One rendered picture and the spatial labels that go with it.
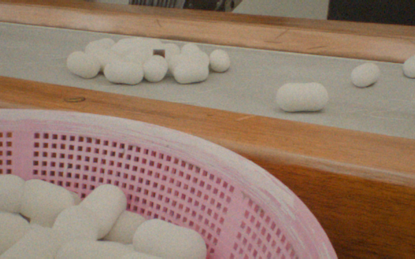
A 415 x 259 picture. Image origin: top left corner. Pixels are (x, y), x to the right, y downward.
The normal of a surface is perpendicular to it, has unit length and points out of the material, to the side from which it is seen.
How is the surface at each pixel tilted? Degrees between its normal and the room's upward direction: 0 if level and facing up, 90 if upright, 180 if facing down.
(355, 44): 45
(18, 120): 75
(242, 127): 0
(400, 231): 90
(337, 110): 0
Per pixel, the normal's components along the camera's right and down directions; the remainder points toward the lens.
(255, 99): 0.02, -0.94
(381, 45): -0.28, -0.46
